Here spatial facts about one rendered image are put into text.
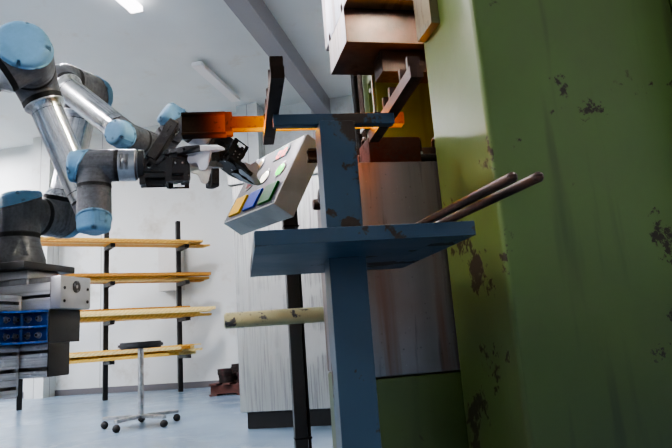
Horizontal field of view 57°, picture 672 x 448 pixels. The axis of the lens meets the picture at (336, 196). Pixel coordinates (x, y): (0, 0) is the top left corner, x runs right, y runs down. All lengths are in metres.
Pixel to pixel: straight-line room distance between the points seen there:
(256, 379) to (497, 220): 3.29
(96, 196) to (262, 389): 2.93
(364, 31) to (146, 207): 7.86
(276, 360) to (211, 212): 4.87
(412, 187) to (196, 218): 7.64
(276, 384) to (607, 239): 3.24
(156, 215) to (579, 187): 8.28
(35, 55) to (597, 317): 1.27
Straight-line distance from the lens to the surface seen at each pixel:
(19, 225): 2.01
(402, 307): 1.30
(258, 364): 4.24
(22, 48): 1.56
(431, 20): 1.37
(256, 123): 1.17
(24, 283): 1.95
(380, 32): 1.63
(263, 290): 4.23
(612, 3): 1.39
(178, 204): 9.06
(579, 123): 1.24
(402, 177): 1.34
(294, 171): 1.94
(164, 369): 8.96
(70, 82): 2.01
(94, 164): 1.49
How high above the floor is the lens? 0.56
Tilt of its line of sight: 13 degrees up
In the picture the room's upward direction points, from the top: 4 degrees counter-clockwise
